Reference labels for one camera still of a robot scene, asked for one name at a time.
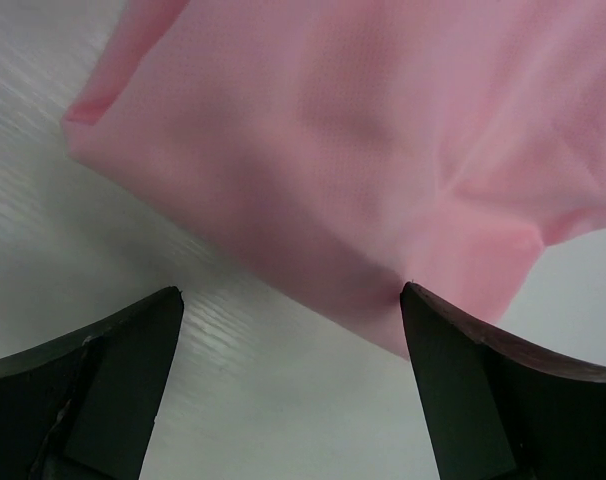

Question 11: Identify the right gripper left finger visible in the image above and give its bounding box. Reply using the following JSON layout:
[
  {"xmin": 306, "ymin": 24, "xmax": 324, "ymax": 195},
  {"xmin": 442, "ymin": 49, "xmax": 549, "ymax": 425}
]
[{"xmin": 0, "ymin": 287, "xmax": 184, "ymax": 479}]

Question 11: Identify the pink t-shirt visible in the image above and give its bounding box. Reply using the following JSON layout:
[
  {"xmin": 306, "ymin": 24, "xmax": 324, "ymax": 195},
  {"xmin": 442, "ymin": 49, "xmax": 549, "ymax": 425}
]
[{"xmin": 62, "ymin": 1, "xmax": 606, "ymax": 357}]

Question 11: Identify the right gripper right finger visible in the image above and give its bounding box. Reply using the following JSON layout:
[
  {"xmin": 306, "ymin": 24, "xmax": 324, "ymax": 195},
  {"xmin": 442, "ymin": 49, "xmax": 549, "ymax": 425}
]
[{"xmin": 400, "ymin": 283, "xmax": 606, "ymax": 479}]

